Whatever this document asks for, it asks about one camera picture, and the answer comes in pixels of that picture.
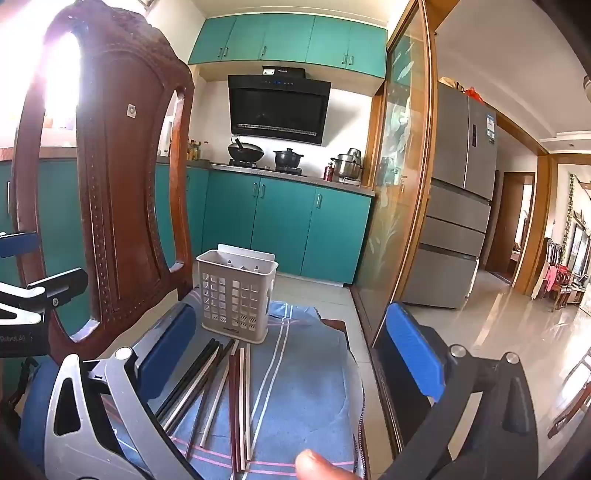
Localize white chopstick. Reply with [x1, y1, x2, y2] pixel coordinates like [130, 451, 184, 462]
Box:
[245, 342, 254, 462]
[199, 339, 241, 449]

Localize carved wooden chair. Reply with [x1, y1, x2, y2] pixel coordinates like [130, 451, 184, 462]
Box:
[9, 0, 197, 365]

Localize black wok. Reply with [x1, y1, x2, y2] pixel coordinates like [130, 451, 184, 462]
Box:
[226, 137, 265, 163]

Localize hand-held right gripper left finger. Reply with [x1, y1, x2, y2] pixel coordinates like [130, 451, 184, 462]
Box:
[44, 305, 204, 480]

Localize stacked steel pots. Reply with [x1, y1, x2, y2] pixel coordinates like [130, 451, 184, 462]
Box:
[330, 148, 365, 181]

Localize black cooking pot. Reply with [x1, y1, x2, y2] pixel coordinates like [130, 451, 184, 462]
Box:
[273, 148, 303, 171]

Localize kitchen countertop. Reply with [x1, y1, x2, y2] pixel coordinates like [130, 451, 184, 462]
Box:
[157, 157, 377, 197]

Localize teal upper kitchen cabinets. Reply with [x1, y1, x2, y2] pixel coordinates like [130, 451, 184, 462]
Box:
[187, 13, 389, 79]

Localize black range hood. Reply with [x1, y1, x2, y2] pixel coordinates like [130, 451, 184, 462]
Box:
[228, 66, 332, 147]

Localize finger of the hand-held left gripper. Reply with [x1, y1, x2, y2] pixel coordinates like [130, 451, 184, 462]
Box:
[0, 233, 38, 259]
[0, 268, 88, 324]

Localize person's right hand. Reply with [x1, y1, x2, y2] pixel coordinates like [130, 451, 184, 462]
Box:
[295, 450, 352, 480]

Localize blue striped towel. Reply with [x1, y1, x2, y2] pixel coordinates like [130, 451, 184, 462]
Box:
[18, 288, 370, 480]

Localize white plastic utensil holder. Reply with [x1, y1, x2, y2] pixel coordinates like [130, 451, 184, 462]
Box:
[196, 244, 280, 344]

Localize gas stove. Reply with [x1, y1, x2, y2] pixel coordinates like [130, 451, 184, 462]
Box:
[229, 159, 308, 176]

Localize distant wooden dining chairs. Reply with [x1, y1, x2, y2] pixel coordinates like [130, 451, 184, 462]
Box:
[536, 237, 591, 315]

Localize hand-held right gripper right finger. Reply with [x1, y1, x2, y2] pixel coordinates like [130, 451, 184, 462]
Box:
[372, 302, 541, 480]

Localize grey refrigerator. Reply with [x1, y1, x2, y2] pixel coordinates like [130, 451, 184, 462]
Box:
[402, 82, 498, 310]

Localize frosted glass sliding door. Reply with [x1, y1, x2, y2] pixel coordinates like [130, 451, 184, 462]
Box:
[351, 0, 439, 352]

